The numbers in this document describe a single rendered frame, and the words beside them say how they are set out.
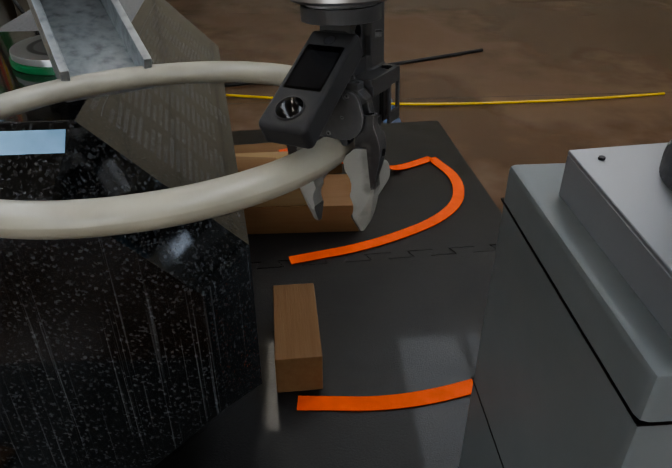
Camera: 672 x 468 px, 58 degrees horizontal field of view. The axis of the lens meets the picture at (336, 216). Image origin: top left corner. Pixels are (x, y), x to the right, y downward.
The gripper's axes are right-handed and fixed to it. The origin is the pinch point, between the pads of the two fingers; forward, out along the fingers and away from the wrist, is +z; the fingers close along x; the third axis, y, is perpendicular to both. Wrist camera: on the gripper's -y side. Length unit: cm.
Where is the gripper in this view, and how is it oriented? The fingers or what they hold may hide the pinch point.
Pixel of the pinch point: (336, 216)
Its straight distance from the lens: 60.4
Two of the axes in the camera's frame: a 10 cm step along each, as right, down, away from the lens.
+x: -8.7, -2.1, 4.5
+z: 0.3, 8.8, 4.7
